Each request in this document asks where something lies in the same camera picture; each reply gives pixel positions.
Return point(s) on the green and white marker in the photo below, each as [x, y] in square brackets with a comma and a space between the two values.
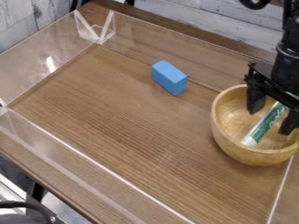
[264, 124]

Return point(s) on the black metal base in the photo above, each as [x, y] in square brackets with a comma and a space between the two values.
[27, 216]

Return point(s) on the clear acrylic tray wall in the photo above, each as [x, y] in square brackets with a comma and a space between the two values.
[119, 148]

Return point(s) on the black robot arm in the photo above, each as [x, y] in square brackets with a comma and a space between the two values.
[279, 82]

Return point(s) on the blue rectangular block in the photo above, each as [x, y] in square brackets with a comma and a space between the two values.
[170, 77]

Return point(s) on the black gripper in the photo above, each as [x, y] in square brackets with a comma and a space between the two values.
[260, 87]

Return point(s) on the brown wooden bowl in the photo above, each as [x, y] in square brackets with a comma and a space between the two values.
[231, 123]

